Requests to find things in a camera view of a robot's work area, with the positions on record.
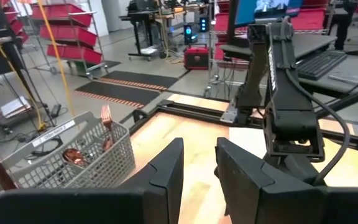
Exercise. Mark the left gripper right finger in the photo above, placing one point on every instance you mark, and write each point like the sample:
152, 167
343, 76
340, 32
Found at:
275, 205

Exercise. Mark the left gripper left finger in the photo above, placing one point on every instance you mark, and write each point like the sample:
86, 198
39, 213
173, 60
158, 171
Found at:
104, 205

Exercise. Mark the copper spoon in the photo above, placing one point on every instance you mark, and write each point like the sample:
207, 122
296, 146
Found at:
73, 156

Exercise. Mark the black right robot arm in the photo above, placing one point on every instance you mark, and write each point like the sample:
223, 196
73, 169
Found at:
291, 102

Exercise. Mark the grey plastic cutlery basket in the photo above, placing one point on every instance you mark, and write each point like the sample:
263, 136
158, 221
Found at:
110, 168

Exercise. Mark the white plaid dish towel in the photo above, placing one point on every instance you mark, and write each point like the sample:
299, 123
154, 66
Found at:
247, 140

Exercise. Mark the black power adapter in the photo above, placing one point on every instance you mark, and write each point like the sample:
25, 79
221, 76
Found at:
55, 109

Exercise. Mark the black keyboard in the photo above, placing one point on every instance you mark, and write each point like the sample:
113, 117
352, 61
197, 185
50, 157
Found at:
320, 63

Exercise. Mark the black mat orange striped edge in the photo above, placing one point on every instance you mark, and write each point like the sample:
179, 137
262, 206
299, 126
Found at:
117, 93
141, 79

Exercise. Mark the stack of papers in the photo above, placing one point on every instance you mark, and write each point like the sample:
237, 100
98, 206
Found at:
14, 107

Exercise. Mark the red tool case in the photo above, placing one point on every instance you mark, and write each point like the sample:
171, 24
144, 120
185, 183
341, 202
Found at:
196, 59

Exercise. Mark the red plastic storage bin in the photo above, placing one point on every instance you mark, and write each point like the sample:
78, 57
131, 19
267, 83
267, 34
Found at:
224, 21
309, 18
68, 35
11, 17
73, 53
20, 35
61, 14

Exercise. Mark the monitor with blue screen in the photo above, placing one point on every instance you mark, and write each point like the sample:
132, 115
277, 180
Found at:
266, 11

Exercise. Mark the blue-lit black device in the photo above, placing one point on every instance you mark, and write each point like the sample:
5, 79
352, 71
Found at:
189, 32
203, 24

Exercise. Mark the black standing desk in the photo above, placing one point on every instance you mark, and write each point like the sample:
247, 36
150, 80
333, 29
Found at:
141, 15

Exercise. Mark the black aluminium table frame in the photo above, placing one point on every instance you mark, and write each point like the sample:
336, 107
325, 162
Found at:
191, 109

